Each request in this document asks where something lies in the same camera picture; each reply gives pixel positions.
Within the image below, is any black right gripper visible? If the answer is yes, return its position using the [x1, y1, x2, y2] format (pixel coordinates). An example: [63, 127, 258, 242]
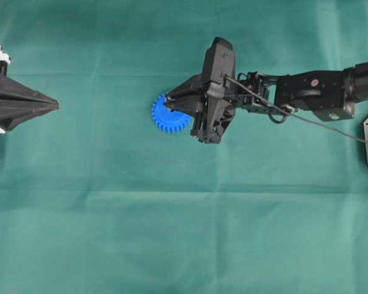
[164, 37, 236, 144]

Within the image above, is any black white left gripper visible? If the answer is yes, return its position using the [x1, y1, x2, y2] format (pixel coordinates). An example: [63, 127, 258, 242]
[0, 45, 59, 135]

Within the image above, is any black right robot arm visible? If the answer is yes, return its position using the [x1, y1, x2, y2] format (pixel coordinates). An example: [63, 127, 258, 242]
[164, 37, 368, 143]

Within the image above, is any blue plastic gear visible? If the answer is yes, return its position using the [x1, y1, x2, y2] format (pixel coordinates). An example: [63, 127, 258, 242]
[151, 94, 191, 134]

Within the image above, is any green table cloth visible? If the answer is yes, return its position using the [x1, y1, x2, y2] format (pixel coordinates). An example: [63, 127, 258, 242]
[0, 1, 368, 293]

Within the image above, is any black thin cable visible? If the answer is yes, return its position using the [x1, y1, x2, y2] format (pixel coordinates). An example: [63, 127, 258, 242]
[223, 73, 368, 143]

